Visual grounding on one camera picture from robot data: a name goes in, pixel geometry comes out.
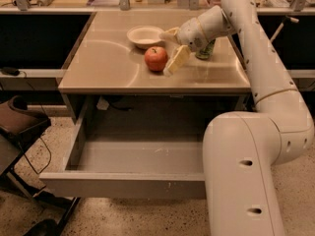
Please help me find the white stick with stand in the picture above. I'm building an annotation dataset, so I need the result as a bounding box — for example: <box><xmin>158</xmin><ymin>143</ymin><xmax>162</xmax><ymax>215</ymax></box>
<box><xmin>270</xmin><ymin>16</ymin><xmax>299</xmax><ymax>42</ymax></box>

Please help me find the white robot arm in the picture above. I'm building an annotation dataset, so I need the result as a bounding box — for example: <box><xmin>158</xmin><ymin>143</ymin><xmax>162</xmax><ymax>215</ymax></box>
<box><xmin>161</xmin><ymin>0</ymin><xmax>314</xmax><ymax>236</ymax></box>

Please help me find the dark brown chair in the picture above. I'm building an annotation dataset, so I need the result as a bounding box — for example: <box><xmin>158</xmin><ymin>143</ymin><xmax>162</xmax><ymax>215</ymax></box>
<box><xmin>0</xmin><ymin>95</ymin><xmax>80</xmax><ymax>236</ymax></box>

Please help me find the grey drawer cabinet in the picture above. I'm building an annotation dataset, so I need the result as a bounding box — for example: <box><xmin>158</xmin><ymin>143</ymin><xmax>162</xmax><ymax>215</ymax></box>
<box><xmin>59</xmin><ymin>10</ymin><xmax>250</xmax><ymax>120</ymax></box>

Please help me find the white paper bowl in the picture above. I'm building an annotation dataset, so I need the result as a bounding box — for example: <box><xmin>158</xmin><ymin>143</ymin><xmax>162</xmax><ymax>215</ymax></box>
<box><xmin>127</xmin><ymin>26</ymin><xmax>163</xmax><ymax>50</ymax></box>

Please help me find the red apple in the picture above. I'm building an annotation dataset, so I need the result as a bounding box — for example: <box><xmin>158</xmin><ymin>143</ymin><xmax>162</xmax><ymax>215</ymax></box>
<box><xmin>145</xmin><ymin>46</ymin><xmax>168</xmax><ymax>72</ymax></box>

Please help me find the black power adapter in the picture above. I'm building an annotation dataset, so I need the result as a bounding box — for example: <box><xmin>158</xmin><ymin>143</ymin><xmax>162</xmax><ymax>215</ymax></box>
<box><xmin>0</xmin><ymin>67</ymin><xmax>20</xmax><ymax>76</ymax></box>

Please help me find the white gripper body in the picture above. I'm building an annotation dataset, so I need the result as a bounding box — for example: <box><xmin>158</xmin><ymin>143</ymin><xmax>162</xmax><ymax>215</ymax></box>
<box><xmin>176</xmin><ymin>6</ymin><xmax>230</xmax><ymax>52</ymax></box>

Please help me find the green soda can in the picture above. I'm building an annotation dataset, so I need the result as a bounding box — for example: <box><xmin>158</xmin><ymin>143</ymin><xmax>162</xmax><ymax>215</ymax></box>
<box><xmin>195</xmin><ymin>40</ymin><xmax>216</xmax><ymax>60</ymax></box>

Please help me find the open grey top drawer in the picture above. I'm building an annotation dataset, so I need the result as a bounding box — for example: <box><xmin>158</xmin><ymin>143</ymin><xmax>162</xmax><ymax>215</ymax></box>
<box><xmin>40</xmin><ymin>95</ymin><xmax>236</xmax><ymax>200</ymax></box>

